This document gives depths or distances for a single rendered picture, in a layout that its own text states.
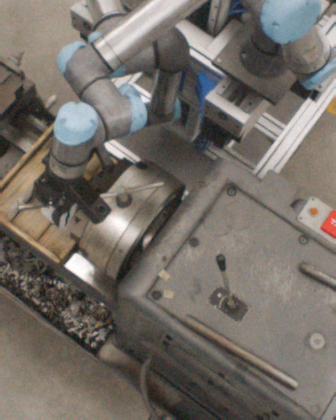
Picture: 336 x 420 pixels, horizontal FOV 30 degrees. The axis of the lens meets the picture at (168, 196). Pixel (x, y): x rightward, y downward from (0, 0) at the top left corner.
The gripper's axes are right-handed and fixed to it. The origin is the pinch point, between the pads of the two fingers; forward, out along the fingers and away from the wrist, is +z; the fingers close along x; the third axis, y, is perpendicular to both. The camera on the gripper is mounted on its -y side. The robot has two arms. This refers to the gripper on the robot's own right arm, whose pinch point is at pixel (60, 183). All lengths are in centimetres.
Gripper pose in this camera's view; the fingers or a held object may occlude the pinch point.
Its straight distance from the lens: 172.5
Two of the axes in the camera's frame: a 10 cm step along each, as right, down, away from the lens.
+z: -5.8, 7.4, -3.4
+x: 0.7, -3.7, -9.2
